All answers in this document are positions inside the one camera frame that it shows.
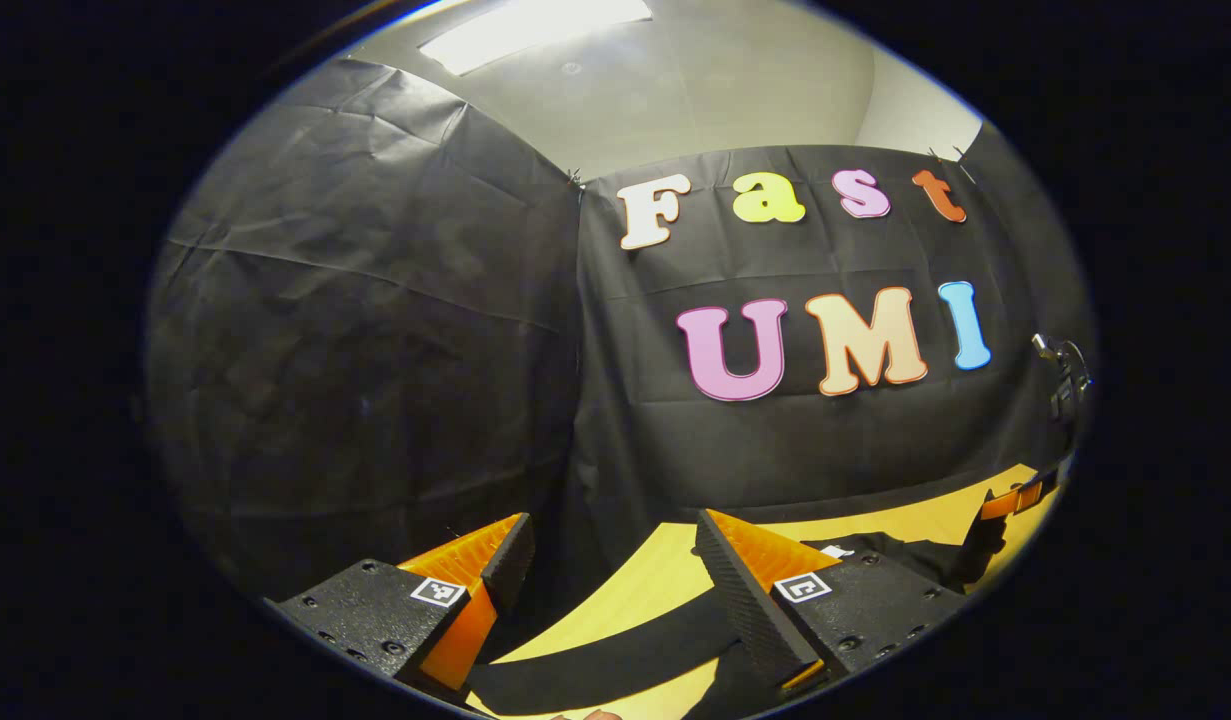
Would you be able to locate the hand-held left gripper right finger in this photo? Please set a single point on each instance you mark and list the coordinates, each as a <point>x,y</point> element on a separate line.
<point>735,585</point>

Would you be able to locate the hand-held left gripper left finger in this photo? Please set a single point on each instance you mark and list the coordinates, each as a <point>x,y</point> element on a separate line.
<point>510,560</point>

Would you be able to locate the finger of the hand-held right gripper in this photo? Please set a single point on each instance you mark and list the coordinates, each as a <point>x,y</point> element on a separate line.
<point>1020,496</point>

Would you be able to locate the black jacket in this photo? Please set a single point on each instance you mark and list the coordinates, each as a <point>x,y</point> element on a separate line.
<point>595,665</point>

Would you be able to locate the black backdrop cloth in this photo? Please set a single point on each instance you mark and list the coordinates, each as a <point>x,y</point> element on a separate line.
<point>375,330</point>

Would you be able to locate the ceiling light panel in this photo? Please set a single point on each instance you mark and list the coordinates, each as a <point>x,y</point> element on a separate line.
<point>530,30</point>

